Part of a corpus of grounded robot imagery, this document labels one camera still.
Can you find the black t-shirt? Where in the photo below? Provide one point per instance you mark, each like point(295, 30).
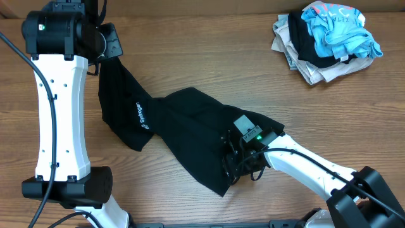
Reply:
point(193, 125)

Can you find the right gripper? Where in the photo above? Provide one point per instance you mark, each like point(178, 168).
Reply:
point(231, 163)

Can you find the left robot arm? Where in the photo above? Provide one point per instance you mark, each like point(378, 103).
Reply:
point(63, 40)

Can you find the beige garment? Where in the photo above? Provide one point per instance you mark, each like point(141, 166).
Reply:
point(311, 73)

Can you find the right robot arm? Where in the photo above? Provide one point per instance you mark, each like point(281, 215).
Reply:
point(354, 198)

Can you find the black garment in pile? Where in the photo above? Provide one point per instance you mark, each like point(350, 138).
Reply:
point(304, 44)

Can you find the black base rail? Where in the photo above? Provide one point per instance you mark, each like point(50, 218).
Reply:
point(218, 225)

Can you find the light blue printed shirt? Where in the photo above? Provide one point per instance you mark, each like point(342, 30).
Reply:
point(339, 31)

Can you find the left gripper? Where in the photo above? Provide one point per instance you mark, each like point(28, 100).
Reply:
point(113, 40)

